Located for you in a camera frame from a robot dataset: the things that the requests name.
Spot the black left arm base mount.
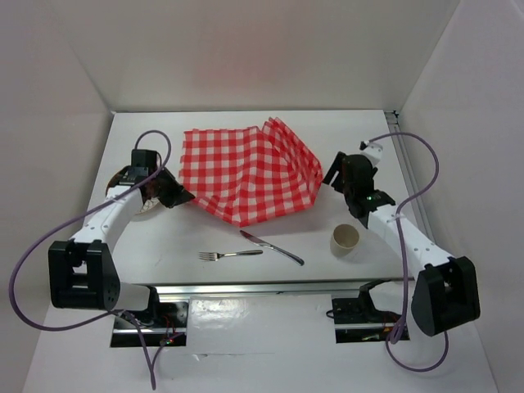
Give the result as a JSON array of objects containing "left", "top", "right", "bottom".
[{"left": 110, "top": 294, "right": 189, "bottom": 348}]

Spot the beige paper cup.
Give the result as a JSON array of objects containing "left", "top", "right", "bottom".
[{"left": 330, "top": 224, "right": 359, "bottom": 258}]

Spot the aluminium frame rail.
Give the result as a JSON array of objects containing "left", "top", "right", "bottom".
[{"left": 134, "top": 109, "right": 435, "bottom": 298}]

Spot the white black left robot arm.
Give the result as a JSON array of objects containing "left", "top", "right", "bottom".
[{"left": 48, "top": 149, "right": 194, "bottom": 327}]

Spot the floral patterned ceramic plate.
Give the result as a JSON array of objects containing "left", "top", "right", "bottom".
[{"left": 105, "top": 165, "right": 160, "bottom": 215}]

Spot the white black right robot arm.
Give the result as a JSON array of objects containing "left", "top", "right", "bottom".
[{"left": 323, "top": 151, "right": 481, "bottom": 337}]

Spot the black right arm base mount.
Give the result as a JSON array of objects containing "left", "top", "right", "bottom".
[{"left": 325, "top": 280, "right": 400, "bottom": 344}]

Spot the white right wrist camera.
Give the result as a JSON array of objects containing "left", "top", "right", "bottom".
[{"left": 359, "top": 141, "right": 383, "bottom": 168}]

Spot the silver table knife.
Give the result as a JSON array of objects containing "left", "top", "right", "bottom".
[{"left": 239, "top": 230, "right": 305, "bottom": 266}]

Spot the red white checkered cloth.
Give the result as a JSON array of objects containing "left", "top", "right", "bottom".
[{"left": 178, "top": 118, "right": 323, "bottom": 228}]

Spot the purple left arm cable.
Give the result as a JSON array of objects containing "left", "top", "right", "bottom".
[{"left": 8, "top": 130, "right": 172, "bottom": 391}]

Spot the silver fork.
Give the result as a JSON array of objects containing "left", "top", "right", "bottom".
[{"left": 198, "top": 250, "right": 263, "bottom": 261}]

